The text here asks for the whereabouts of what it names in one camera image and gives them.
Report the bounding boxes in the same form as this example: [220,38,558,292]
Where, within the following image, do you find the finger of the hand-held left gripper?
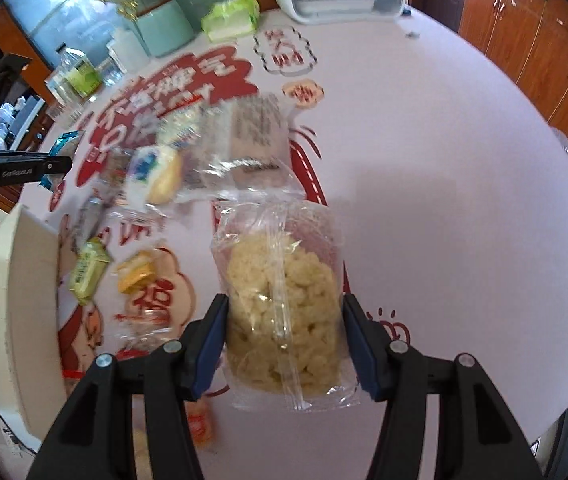
[0,155,72,188]

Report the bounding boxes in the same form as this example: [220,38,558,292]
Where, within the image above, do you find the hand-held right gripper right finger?
[341,294,544,480]

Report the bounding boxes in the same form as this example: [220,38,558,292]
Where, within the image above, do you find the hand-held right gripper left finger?
[24,292,229,480]

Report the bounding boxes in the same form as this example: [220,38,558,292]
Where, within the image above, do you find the blue and white snack packet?
[39,130,85,192]

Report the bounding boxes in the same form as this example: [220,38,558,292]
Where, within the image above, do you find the clear puffed rice snack bag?
[211,200,362,413]

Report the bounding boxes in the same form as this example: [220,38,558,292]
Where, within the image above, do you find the white cardboard box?
[0,205,65,441]

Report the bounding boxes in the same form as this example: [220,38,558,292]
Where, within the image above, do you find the clear glass jar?
[44,72,80,106]

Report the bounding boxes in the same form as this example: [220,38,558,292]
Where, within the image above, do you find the small orange snack packet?
[186,400,217,448]

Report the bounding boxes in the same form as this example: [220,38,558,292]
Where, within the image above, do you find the clear red-edged snack packet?
[114,310,175,361]

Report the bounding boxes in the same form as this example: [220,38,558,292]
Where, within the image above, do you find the silver snack packet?
[71,195,110,251]

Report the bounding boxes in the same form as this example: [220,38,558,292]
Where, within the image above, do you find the green label water bottle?
[54,45,105,98]

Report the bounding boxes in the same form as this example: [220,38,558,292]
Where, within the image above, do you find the yellow snack packet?
[114,249,162,295]

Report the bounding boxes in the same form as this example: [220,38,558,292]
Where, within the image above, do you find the green snack packet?
[66,237,114,306]

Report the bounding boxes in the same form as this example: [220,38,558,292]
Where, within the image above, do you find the blue label bread packet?
[124,145,185,206]

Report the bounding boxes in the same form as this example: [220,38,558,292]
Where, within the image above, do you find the mint green container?
[134,0,195,58]

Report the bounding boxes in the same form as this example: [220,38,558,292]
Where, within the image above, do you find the printed red and white tablecloth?
[14,0,568,480]

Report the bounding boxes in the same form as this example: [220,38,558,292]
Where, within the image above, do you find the clear printed bread packet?
[199,92,297,206]

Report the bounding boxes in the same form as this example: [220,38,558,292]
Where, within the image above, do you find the green tissue pack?
[200,0,261,43]

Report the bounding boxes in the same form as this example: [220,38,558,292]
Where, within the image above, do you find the wooden cabinets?
[458,0,568,158]

